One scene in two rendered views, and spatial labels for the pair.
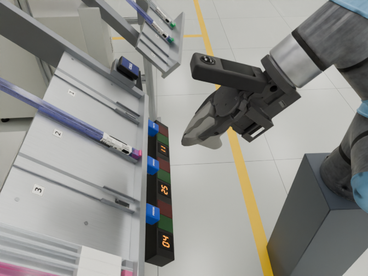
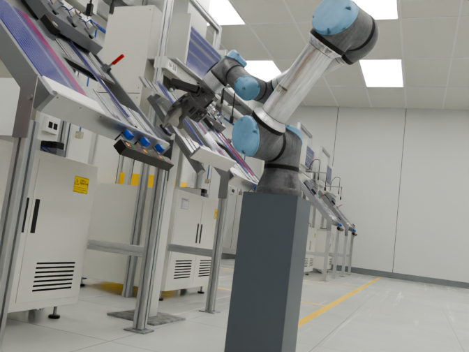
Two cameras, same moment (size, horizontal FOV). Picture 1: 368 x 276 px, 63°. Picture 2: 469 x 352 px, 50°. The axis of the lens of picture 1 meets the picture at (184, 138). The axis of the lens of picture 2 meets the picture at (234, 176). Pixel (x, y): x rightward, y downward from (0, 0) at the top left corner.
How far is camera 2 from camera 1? 1.62 m
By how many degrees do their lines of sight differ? 55
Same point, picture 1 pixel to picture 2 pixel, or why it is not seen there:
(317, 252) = (246, 262)
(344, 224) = (257, 214)
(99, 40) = not seen: hidden behind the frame
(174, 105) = not seen: hidden behind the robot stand
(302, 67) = (208, 76)
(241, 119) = (187, 105)
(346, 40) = (222, 65)
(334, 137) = not seen: outside the picture
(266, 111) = (199, 104)
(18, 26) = (125, 100)
